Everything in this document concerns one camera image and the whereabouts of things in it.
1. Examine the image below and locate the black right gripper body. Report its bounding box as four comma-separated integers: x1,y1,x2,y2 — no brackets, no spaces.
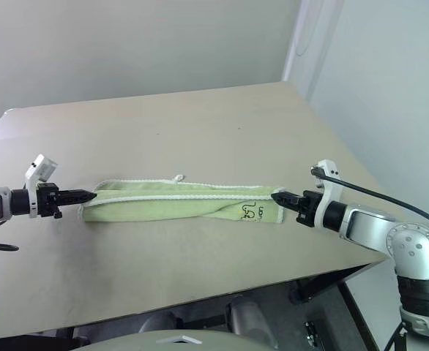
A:
295,189,324,228

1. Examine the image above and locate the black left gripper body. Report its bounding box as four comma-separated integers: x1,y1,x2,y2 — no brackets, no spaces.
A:
37,182,62,219

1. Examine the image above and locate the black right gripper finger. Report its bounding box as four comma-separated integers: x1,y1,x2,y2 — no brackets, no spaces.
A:
272,196,303,211
272,190,305,203

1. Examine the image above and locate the light green towel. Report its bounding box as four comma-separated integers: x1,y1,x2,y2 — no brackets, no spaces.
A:
79,174,286,224

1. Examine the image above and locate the large dark rounded shape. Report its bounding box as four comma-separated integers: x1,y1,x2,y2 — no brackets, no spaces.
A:
225,295,278,345

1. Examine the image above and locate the small dark rounded shape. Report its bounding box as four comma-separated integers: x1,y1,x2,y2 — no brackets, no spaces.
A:
137,310,186,336

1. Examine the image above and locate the grey robot torso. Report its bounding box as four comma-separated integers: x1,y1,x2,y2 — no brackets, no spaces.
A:
71,328,278,351

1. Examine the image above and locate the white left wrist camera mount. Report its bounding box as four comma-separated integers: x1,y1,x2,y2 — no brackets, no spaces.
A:
24,154,59,219

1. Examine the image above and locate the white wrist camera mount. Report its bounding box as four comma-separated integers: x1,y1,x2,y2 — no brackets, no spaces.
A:
310,159,343,230
24,154,59,219

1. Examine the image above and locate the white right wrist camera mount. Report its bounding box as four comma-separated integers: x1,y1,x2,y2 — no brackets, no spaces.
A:
310,159,343,230

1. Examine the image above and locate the black table frame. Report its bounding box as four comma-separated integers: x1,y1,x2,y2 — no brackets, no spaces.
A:
290,265,366,305

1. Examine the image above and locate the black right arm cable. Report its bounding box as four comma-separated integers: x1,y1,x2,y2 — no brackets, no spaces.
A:
310,166,429,238

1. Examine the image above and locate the small black bracket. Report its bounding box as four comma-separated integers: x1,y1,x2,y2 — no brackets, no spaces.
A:
304,320,320,348

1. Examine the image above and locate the thin black hanging cable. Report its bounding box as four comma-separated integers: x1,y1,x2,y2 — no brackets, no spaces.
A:
384,320,406,351

